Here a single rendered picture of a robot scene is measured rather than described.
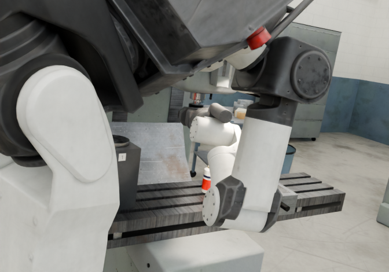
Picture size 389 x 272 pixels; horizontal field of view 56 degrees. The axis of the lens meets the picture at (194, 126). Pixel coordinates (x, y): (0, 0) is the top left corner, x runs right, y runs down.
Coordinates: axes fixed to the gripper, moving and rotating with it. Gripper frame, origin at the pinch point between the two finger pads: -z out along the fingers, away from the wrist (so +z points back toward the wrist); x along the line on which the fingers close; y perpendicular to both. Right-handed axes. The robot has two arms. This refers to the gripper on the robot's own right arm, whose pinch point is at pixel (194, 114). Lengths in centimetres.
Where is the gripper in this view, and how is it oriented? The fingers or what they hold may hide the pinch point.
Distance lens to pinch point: 115.1
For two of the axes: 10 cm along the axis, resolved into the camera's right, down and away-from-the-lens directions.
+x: -9.6, -0.8, -2.7
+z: 2.4, 2.4, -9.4
